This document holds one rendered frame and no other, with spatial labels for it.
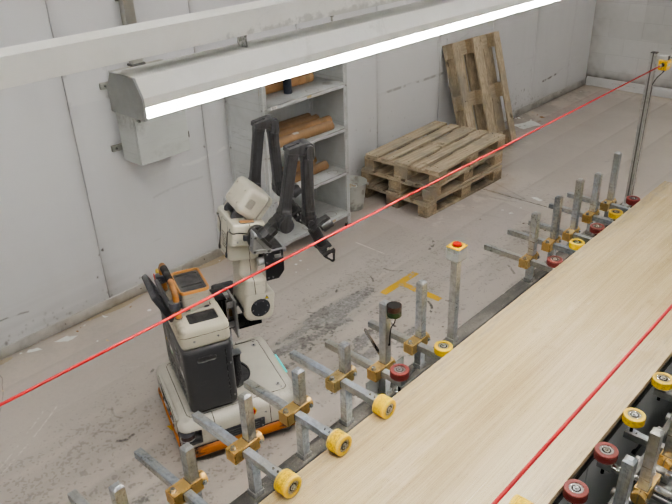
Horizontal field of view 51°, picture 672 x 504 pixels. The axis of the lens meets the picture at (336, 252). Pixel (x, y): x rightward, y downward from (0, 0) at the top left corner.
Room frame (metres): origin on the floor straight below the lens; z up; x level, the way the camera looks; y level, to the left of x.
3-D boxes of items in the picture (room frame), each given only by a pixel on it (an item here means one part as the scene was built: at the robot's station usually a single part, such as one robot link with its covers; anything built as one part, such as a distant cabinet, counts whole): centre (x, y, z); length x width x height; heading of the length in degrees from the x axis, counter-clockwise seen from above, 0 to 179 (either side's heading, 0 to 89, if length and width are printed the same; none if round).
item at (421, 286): (2.59, -0.36, 0.91); 0.04 x 0.04 x 0.48; 46
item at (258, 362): (3.11, 0.64, 0.16); 0.67 x 0.64 x 0.25; 114
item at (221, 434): (1.85, 0.36, 0.95); 0.50 x 0.04 x 0.04; 46
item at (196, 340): (3.07, 0.72, 0.59); 0.55 x 0.34 x 0.83; 24
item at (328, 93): (5.34, 0.33, 0.78); 0.90 x 0.45 x 1.55; 136
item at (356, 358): (2.44, -0.10, 0.84); 0.43 x 0.03 x 0.04; 46
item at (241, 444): (1.85, 0.34, 0.95); 0.14 x 0.06 x 0.05; 136
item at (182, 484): (1.67, 0.51, 0.95); 0.14 x 0.06 x 0.05; 136
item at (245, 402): (1.87, 0.33, 0.93); 0.04 x 0.04 x 0.48; 46
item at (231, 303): (3.23, 0.51, 0.68); 0.28 x 0.27 x 0.25; 24
